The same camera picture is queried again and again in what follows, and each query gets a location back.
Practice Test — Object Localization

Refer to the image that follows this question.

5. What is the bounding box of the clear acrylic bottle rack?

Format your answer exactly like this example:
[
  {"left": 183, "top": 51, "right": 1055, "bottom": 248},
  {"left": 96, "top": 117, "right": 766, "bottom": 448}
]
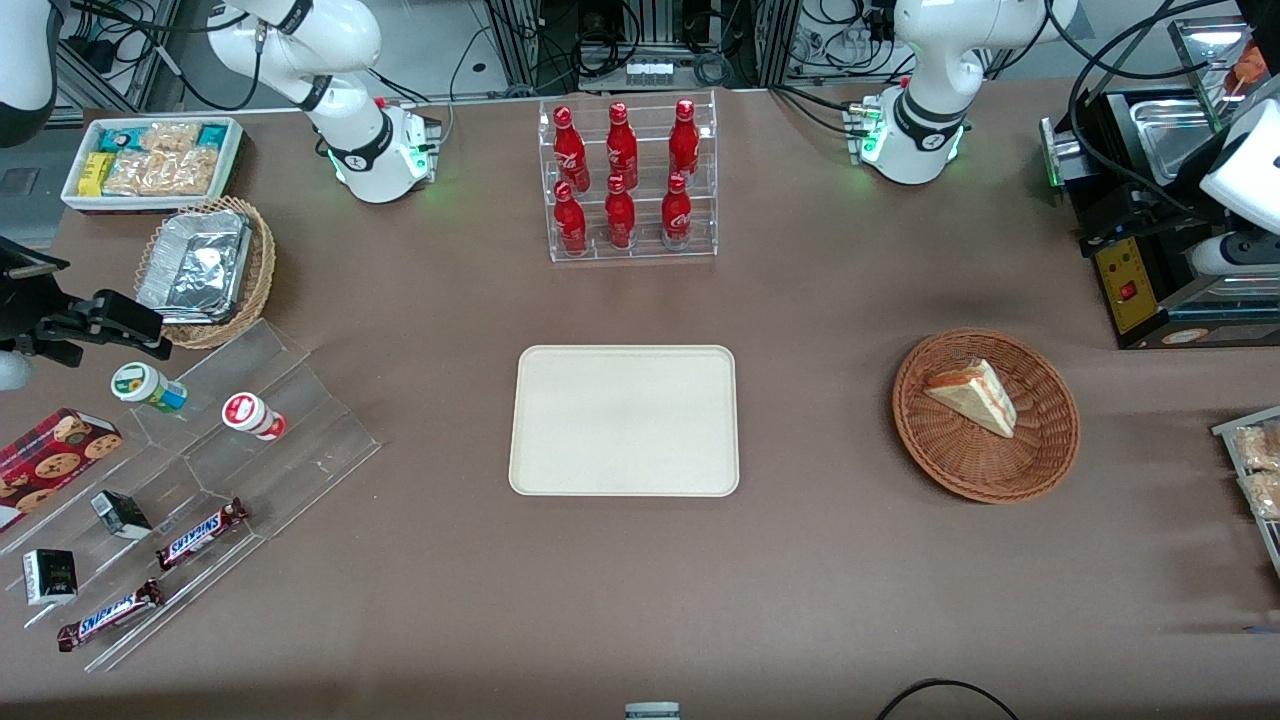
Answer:
[{"left": 537, "top": 89, "right": 720, "bottom": 264}]

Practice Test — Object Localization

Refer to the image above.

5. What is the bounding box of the clear acrylic stepped display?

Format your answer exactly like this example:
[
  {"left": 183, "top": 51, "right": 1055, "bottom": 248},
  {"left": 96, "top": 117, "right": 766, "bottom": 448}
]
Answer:
[{"left": 0, "top": 319, "right": 383, "bottom": 673}]

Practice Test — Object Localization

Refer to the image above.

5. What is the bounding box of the white plastic snack bin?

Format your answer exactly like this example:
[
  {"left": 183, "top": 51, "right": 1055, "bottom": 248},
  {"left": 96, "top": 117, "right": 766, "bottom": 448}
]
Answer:
[{"left": 61, "top": 116, "right": 245, "bottom": 215}]

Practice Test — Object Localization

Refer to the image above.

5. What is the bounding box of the triangular sandwich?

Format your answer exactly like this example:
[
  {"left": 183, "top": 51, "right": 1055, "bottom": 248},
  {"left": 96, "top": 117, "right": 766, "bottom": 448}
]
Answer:
[{"left": 922, "top": 358, "right": 1018, "bottom": 440}]

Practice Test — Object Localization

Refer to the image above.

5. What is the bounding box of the metal snack tray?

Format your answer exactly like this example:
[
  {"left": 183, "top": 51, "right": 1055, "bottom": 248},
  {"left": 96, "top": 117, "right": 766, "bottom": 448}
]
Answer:
[{"left": 1211, "top": 404, "right": 1280, "bottom": 578}]

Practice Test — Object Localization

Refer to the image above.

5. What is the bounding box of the black floor cable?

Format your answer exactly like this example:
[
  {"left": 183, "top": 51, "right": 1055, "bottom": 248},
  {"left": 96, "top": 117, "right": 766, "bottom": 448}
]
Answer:
[{"left": 876, "top": 678, "right": 1022, "bottom": 720}]

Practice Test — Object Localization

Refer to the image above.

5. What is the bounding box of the aluminium foil container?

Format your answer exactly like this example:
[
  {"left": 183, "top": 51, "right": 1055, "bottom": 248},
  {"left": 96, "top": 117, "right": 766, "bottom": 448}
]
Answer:
[{"left": 136, "top": 209, "right": 253, "bottom": 325}]

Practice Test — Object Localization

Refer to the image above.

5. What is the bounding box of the snickers chocolate bar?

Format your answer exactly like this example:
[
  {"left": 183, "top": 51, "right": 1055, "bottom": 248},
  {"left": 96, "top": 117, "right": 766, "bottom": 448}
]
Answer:
[
  {"left": 56, "top": 579, "right": 165, "bottom": 653},
  {"left": 156, "top": 497, "right": 249, "bottom": 572}
]

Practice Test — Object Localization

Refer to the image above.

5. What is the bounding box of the red label yoghurt cup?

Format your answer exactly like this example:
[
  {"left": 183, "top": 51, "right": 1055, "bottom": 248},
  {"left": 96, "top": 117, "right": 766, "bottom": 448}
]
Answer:
[{"left": 221, "top": 392, "right": 289, "bottom": 442}]

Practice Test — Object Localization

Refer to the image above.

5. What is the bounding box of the clear cracker bag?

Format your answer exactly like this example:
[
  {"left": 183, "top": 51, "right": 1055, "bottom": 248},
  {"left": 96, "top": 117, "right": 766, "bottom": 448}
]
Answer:
[{"left": 102, "top": 122, "right": 219, "bottom": 197}]

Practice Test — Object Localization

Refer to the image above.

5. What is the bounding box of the brown wicker basket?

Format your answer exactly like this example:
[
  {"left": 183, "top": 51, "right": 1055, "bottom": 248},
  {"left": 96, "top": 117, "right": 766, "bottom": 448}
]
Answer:
[{"left": 892, "top": 329, "right": 1082, "bottom": 504}]

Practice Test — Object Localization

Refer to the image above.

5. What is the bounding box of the light wicker basket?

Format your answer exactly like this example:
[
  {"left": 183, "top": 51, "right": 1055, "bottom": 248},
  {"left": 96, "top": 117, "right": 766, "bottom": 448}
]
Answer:
[{"left": 134, "top": 195, "right": 277, "bottom": 350}]

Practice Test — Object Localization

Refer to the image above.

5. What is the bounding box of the black food warmer machine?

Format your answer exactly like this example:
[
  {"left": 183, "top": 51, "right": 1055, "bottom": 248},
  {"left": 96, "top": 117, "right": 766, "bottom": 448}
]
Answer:
[{"left": 1038, "top": 15, "right": 1280, "bottom": 350}]

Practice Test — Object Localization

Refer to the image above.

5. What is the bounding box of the small black box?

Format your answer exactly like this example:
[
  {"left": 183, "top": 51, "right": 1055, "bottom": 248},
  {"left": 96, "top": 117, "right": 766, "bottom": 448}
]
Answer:
[
  {"left": 90, "top": 489, "right": 154, "bottom": 542},
  {"left": 22, "top": 548, "right": 79, "bottom": 607}
]

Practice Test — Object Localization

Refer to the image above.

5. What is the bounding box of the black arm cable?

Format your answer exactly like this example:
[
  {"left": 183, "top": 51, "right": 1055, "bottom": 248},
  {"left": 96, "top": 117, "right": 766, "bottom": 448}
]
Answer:
[{"left": 1040, "top": 0, "right": 1226, "bottom": 216}]

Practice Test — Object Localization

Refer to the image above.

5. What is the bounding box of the yellow snack pack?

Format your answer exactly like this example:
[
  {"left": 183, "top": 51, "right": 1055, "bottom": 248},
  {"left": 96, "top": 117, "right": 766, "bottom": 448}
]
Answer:
[{"left": 77, "top": 151, "right": 117, "bottom": 198}]

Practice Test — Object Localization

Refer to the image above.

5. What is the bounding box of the red plaid cookie box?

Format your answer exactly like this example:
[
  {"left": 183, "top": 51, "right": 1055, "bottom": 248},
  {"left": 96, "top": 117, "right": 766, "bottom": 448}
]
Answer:
[{"left": 0, "top": 407, "right": 124, "bottom": 533}]

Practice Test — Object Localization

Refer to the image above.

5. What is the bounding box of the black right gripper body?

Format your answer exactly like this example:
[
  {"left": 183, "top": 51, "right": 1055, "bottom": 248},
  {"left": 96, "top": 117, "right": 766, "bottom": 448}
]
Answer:
[{"left": 0, "top": 237, "right": 97, "bottom": 367}]

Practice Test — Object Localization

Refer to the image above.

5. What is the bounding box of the beige plastic tray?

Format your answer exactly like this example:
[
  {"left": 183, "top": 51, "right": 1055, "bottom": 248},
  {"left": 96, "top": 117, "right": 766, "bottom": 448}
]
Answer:
[{"left": 508, "top": 344, "right": 741, "bottom": 498}]

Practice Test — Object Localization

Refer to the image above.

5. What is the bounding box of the red cola bottle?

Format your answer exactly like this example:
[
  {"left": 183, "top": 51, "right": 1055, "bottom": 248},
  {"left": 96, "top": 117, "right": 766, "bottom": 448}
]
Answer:
[
  {"left": 604, "top": 175, "right": 637, "bottom": 251},
  {"left": 661, "top": 172, "right": 693, "bottom": 250},
  {"left": 553, "top": 106, "right": 589, "bottom": 193},
  {"left": 554, "top": 181, "right": 588, "bottom": 257},
  {"left": 669, "top": 98, "right": 701, "bottom": 185},
  {"left": 606, "top": 102, "right": 639, "bottom": 189}
]

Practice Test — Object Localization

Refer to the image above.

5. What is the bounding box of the green label yoghurt cup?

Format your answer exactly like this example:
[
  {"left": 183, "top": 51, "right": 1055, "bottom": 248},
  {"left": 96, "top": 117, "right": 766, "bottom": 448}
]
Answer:
[{"left": 110, "top": 362, "right": 189, "bottom": 414}]

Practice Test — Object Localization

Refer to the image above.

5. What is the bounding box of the clear pastry bag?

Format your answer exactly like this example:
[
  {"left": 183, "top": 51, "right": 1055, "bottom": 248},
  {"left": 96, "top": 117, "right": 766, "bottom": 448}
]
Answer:
[
  {"left": 1240, "top": 471, "right": 1280, "bottom": 521},
  {"left": 1232, "top": 424, "right": 1280, "bottom": 472}
]

